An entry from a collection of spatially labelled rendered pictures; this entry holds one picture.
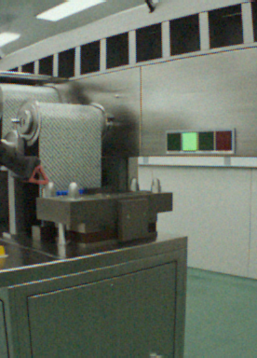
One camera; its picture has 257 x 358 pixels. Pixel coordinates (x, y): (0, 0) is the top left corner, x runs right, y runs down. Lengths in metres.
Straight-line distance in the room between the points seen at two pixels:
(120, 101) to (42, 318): 0.80
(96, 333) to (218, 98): 0.72
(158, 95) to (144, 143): 0.16
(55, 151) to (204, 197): 2.96
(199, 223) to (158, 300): 2.94
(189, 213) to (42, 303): 3.35
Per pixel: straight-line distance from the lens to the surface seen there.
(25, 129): 1.33
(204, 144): 1.27
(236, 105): 1.22
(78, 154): 1.39
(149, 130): 1.41
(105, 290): 1.17
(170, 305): 1.38
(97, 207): 1.18
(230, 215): 4.03
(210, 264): 4.23
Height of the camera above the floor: 1.14
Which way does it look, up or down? 3 degrees down
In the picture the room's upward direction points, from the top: straight up
